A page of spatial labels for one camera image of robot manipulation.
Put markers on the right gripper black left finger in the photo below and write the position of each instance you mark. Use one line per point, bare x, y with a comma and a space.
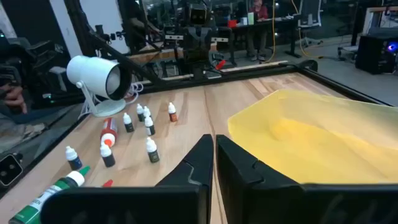
186, 202

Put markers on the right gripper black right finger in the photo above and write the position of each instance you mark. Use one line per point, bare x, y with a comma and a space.
248, 199

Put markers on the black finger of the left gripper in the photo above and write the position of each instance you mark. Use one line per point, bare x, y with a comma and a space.
191, 51
203, 51

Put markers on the large red food colouring bottle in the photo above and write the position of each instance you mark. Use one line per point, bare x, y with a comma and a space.
108, 183

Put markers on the large orange food colouring bottle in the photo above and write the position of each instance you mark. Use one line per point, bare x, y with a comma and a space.
109, 127

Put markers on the large green food colouring bottle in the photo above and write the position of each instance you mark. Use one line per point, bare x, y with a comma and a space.
74, 178

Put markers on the small red clamp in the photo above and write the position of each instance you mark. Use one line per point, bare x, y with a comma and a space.
220, 64

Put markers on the red cup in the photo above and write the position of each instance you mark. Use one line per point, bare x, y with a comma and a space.
232, 23

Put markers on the person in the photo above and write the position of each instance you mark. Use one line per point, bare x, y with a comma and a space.
136, 21
259, 12
34, 59

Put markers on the small orange dropper bottle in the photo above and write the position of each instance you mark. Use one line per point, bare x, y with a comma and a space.
173, 117

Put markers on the black office desk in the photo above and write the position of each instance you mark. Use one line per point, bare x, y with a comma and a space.
267, 22

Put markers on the yellow translucent plastic bin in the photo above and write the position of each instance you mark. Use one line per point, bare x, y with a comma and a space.
311, 140

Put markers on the white round spot lamp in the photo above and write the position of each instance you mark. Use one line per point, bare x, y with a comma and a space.
90, 73

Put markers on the grey office chair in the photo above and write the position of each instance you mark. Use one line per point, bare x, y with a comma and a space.
311, 12

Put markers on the black box blue light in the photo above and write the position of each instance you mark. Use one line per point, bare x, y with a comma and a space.
373, 56

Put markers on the person's hand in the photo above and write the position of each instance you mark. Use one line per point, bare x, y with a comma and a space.
14, 98

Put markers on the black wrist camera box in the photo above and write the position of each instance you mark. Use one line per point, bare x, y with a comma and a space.
198, 15

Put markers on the black table-level camera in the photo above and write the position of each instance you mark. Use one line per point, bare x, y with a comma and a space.
9, 169

